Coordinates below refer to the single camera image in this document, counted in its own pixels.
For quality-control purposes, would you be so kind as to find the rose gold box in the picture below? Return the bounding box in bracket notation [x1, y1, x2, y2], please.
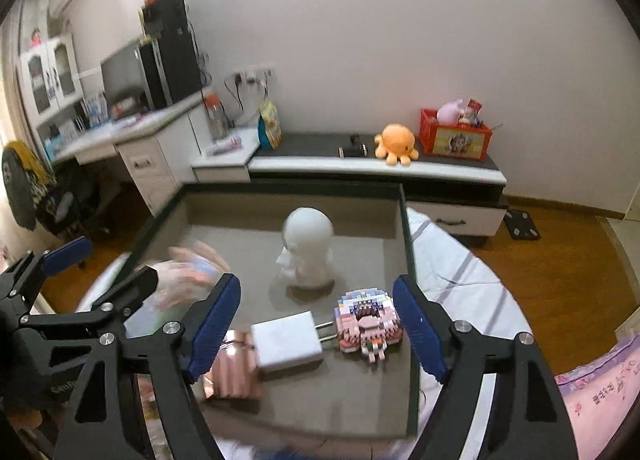
[203, 330, 262, 400]

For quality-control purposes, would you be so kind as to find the red toy crate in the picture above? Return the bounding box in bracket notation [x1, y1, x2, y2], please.
[416, 108, 492, 161]

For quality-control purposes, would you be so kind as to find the snack bag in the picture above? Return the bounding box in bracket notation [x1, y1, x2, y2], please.
[257, 98, 282, 150]

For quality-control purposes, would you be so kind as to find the white robot figurine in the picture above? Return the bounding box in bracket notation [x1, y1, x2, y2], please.
[276, 207, 334, 289]

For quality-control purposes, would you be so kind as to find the pink pig doll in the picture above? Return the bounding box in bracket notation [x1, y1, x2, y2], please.
[145, 240, 231, 312]

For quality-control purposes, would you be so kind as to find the pink brick toy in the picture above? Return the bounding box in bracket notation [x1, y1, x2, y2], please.
[334, 288, 404, 364]

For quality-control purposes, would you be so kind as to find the white usb charger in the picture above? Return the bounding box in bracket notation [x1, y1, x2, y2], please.
[250, 311, 334, 373]

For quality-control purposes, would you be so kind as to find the white desk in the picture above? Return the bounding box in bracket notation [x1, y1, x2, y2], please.
[53, 91, 212, 214]

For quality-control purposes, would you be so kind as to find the black office chair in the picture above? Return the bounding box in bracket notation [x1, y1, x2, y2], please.
[1, 141, 110, 241]

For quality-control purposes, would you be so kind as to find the black computer monitor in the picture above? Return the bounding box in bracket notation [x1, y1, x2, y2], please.
[100, 40, 150, 106]

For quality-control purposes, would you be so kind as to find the low tv bench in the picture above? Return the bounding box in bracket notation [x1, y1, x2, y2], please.
[192, 129, 508, 238]

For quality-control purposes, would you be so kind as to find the pink black storage box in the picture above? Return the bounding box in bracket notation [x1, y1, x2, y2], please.
[122, 181, 419, 442]

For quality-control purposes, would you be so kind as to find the pink plush in crate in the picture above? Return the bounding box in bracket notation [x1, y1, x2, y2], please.
[436, 98, 465, 125]

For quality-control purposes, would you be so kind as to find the black floor scale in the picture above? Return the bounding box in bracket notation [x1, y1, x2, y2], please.
[503, 209, 540, 240]

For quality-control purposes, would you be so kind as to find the striped white table cloth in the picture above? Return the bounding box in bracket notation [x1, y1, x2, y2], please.
[76, 202, 532, 459]

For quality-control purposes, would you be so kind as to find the black subwoofer speaker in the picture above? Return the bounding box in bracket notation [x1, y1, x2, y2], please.
[140, 0, 188, 37]

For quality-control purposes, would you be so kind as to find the black computer tower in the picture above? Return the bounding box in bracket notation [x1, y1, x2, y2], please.
[138, 31, 202, 110]

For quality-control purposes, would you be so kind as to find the red capped bottle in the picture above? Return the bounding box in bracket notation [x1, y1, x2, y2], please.
[205, 92, 229, 141]

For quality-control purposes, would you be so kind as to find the white glass cabinet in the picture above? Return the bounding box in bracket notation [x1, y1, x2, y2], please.
[17, 34, 84, 129]

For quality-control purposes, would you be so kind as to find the orange octopus plush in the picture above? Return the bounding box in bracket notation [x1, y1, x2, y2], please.
[374, 123, 419, 165]

